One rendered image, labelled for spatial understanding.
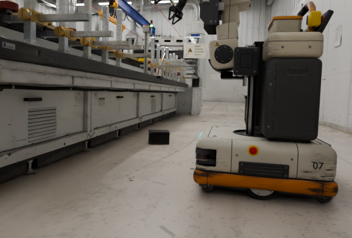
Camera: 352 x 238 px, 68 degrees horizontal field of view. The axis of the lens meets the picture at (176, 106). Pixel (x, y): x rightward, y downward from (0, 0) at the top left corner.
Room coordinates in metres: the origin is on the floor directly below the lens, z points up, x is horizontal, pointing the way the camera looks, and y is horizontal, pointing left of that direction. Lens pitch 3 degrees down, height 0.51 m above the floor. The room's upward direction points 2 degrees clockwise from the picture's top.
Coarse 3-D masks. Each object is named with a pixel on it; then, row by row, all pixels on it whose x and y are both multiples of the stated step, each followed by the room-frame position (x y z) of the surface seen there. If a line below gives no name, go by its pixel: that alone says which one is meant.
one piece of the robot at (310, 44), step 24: (312, 24) 1.28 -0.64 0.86; (264, 48) 1.41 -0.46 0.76; (288, 48) 1.25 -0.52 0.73; (312, 48) 1.23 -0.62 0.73; (264, 72) 1.36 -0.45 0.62; (288, 72) 1.26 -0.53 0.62; (312, 72) 1.23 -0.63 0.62; (264, 96) 1.32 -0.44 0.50; (288, 96) 1.25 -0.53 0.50; (312, 96) 1.23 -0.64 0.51; (264, 120) 1.29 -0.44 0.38; (288, 120) 1.25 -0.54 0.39; (312, 120) 1.23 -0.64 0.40
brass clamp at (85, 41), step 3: (81, 39) 1.66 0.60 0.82; (84, 39) 1.65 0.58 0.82; (87, 39) 1.66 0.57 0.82; (90, 39) 1.69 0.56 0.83; (81, 42) 1.66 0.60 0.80; (84, 42) 1.65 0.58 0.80; (87, 42) 1.66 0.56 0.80; (90, 42) 1.69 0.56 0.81; (84, 45) 1.66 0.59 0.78; (87, 45) 1.67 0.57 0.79; (90, 45) 1.69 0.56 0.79; (93, 48) 1.78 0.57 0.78; (96, 48) 1.77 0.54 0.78
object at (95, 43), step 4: (68, 44) 1.75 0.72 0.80; (72, 44) 1.74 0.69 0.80; (76, 44) 1.74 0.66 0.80; (80, 44) 1.74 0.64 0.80; (96, 44) 1.71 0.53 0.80; (100, 44) 1.71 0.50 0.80; (104, 44) 1.70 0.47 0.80; (108, 44) 1.70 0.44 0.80; (112, 44) 1.69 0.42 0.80; (116, 44) 1.69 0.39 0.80; (120, 44) 1.68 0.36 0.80; (124, 44) 1.68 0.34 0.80; (128, 44) 1.68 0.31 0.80
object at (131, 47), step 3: (132, 45) 1.93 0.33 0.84; (135, 45) 1.93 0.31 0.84; (138, 45) 1.92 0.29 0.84; (141, 45) 1.93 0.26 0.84; (99, 48) 1.98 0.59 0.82; (111, 48) 1.96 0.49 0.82; (114, 48) 1.96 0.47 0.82; (117, 48) 1.95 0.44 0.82; (120, 48) 1.95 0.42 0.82; (123, 48) 1.94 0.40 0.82; (126, 48) 1.94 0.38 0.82; (129, 48) 1.94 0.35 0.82; (132, 48) 1.93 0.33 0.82; (135, 48) 1.93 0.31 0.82; (138, 48) 1.92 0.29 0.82; (141, 48) 1.93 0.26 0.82
